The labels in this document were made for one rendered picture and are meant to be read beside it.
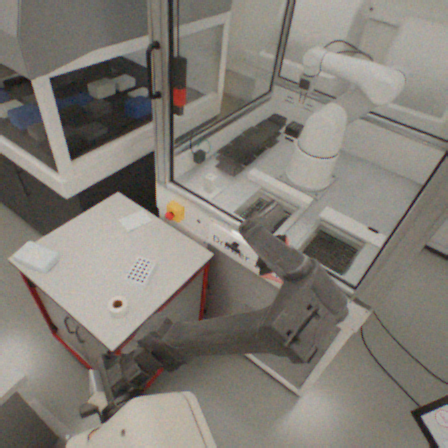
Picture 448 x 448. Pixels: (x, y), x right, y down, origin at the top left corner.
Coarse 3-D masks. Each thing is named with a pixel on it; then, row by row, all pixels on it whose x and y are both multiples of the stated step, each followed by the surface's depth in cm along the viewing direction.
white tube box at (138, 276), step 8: (136, 264) 144; (144, 264) 143; (128, 272) 140; (136, 272) 141; (144, 272) 141; (152, 272) 143; (128, 280) 138; (136, 280) 139; (144, 280) 138; (144, 288) 139
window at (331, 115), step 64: (192, 0) 99; (256, 0) 88; (320, 0) 80; (384, 0) 73; (192, 64) 111; (256, 64) 98; (320, 64) 87; (384, 64) 79; (192, 128) 126; (256, 128) 109; (320, 128) 96; (384, 128) 86; (256, 192) 124; (320, 192) 108; (384, 192) 95; (320, 256) 123
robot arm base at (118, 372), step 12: (96, 360) 74; (108, 360) 75; (120, 360) 73; (132, 360) 71; (108, 372) 72; (120, 372) 70; (132, 372) 71; (144, 372) 71; (156, 372) 74; (108, 384) 70; (120, 384) 70; (132, 384) 71; (144, 384) 74; (108, 396) 69; (120, 396) 71
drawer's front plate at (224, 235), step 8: (216, 224) 145; (216, 232) 146; (224, 232) 143; (216, 240) 149; (224, 240) 146; (232, 240) 143; (240, 240) 140; (224, 248) 149; (240, 248) 142; (248, 248) 139; (240, 256) 145; (248, 256) 142; (256, 256) 139; (248, 264) 145
